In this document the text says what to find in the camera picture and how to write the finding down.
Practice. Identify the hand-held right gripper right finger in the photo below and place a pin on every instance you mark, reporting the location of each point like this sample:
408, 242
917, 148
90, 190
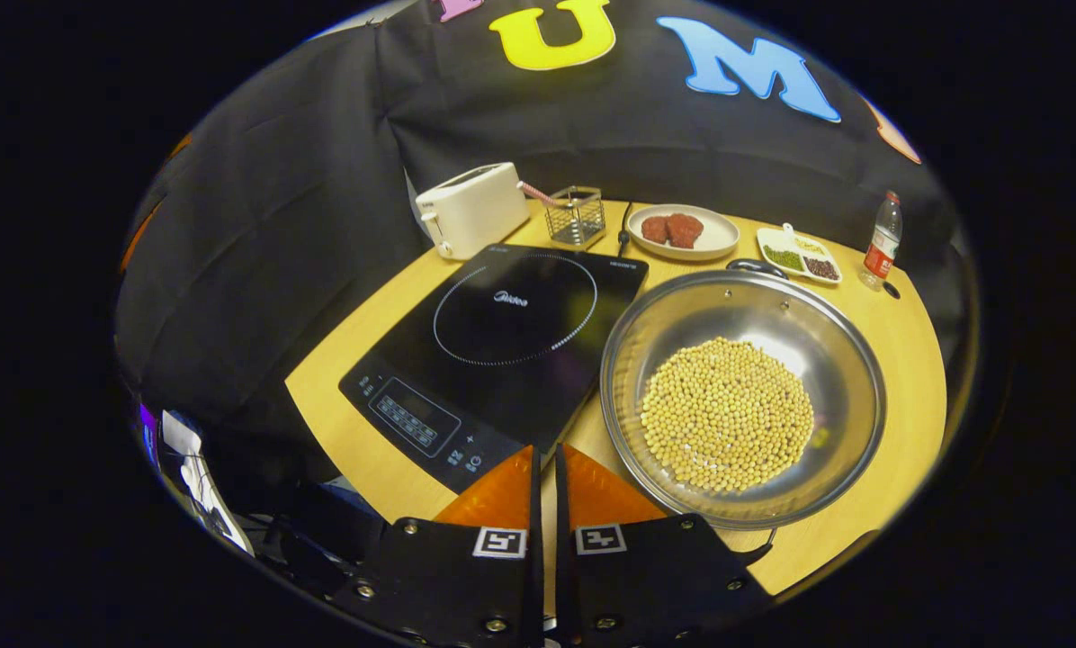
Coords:
562, 576

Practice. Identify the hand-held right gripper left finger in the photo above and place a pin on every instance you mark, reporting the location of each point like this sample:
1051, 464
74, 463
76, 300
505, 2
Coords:
536, 576

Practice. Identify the black induction cooktop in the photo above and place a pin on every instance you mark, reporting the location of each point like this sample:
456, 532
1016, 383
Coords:
502, 360

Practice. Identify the stainless steel pot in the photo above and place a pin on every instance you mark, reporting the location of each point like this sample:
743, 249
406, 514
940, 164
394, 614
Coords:
682, 315

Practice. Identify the pile of yellow soybeans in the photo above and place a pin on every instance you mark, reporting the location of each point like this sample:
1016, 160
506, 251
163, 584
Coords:
727, 414

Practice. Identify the small red meat piece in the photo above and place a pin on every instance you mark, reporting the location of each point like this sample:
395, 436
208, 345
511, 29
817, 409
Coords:
654, 229

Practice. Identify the large red meat piece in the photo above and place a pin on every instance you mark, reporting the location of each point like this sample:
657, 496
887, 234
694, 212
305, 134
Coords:
685, 230

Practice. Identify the white toaster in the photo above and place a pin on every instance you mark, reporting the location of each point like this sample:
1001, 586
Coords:
475, 211

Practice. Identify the round white plate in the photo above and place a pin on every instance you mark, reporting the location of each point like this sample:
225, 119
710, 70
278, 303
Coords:
718, 238

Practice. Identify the pink striped straw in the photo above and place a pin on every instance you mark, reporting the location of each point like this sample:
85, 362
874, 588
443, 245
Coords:
536, 193

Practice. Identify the heap of green beans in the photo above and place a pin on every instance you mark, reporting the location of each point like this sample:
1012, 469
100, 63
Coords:
783, 258

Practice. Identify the white divided dish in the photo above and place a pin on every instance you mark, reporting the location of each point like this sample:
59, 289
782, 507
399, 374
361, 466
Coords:
772, 238

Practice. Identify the heap of dark red beans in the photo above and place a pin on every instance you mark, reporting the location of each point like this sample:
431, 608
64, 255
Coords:
821, 268

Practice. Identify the heap of pale yellow beans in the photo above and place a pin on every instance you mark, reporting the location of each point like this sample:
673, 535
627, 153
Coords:
809, 245

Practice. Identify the clear plastic water bottle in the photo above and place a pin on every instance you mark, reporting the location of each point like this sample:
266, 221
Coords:
882, 252

